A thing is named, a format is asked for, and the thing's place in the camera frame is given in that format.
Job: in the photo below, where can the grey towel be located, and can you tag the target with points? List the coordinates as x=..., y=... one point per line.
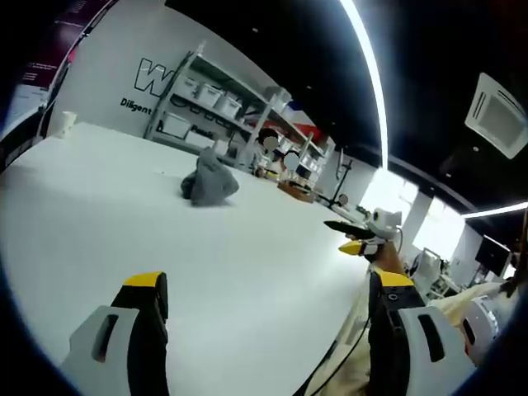
x=210, y=181

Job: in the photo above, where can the person's right hand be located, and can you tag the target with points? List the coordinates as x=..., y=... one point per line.
x=385, y=260

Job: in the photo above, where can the wooden tray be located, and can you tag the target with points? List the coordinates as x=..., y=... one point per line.
x=297, y=190

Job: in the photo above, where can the white machine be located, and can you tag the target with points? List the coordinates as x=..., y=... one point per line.
x=431, y=272

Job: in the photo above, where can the grey worn chest device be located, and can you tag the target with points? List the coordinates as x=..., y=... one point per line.
x=480, y=326

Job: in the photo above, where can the short ceiling light strip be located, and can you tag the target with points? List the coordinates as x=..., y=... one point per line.
x=495, y=209

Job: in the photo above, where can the black monitor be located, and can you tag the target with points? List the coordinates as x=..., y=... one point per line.
x=491, y=253

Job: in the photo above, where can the long ceiling light strip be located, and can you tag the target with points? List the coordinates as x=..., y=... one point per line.
x=373, y=82

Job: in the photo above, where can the grey metal shelf rack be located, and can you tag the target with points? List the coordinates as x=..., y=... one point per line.
x=247, y=111

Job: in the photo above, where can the ceiling air conditioner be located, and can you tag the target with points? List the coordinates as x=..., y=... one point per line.
x=497, y=113

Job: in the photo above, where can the white storage bin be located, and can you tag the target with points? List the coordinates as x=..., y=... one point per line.
x=176, y=125
x=208, y=94
x=227, y=105

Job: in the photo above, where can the white paper cup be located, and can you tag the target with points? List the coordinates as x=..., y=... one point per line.
x=67, y=123

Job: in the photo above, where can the dark wall poster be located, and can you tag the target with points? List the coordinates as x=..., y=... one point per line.
x=45, y=53

